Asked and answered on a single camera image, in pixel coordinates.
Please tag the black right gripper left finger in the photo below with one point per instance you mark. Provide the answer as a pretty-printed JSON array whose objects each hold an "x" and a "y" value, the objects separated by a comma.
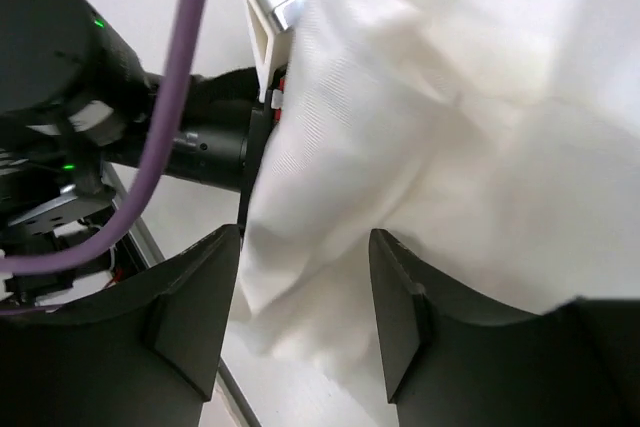
[{"x": 83, "y": 364}]

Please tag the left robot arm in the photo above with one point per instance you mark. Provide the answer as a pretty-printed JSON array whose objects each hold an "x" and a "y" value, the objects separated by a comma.
[{"x": 74, "y": 98}]

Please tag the white pleated skirt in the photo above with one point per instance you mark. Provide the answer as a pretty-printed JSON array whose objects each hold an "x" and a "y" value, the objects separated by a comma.
[{"x": 498, "y": 138}]

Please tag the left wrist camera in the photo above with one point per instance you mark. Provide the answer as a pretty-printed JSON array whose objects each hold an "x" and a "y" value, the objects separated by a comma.
[{"x": 271, "y": 25}]

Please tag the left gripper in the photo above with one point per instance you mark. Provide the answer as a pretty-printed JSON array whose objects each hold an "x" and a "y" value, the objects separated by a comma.
[{"x": 224, "y": 132}]

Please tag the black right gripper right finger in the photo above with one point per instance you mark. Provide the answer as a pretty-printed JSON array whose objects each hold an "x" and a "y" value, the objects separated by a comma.
[{"x": 454, "y": 357}]

